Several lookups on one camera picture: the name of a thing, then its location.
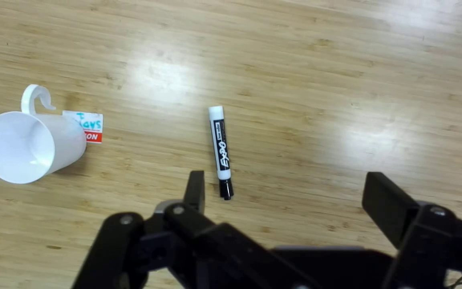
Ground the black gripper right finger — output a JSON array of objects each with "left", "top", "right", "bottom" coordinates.
[{"left": 361, "top": 170, "right": 462, "bottom": 289}]

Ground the black and white marker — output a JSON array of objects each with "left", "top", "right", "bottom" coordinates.
[{"left": 207, "top": 104, "right": 236, "bottom": 202}]

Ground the red and white label card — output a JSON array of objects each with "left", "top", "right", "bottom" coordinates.
[{"left": 61, "top": 109, "right": 106, "bottom": 144}]

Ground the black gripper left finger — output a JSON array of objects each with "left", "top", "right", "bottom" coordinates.
[{"left": 71, "top": 168, "right": 318, "bottom": 289}]

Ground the white mug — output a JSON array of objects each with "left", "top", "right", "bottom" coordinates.
[{"left": 0, "top": 83, "right": 90, "bottom": 186}]

